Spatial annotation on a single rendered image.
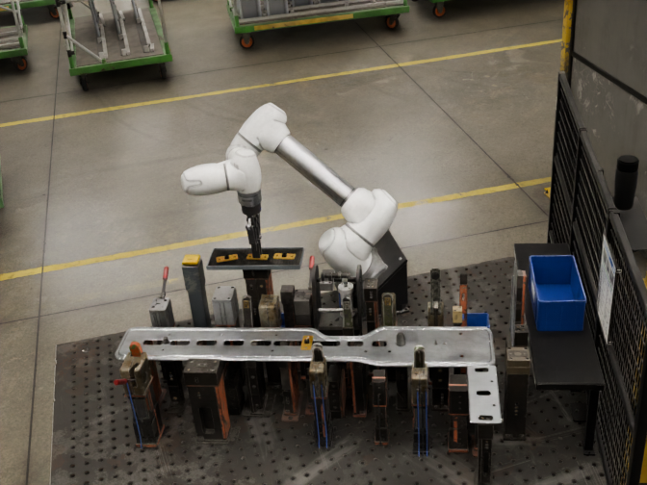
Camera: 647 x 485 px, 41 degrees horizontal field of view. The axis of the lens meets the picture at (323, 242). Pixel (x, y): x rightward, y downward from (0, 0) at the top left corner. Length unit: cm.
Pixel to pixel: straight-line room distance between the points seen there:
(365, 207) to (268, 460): 115
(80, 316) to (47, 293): 39
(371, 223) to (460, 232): 221
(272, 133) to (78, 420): 140
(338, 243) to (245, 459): 100
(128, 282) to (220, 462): 262
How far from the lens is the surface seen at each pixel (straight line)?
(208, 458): 326
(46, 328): 543
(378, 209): 369
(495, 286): 403
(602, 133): 561
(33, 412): 483
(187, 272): 350
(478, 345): 317
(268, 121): 374
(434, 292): 323
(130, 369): 315
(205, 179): 321
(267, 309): 329
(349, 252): 369
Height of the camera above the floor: 292
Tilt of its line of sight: 30 degrees down
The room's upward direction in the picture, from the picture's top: 5 degrees counter-clockwise
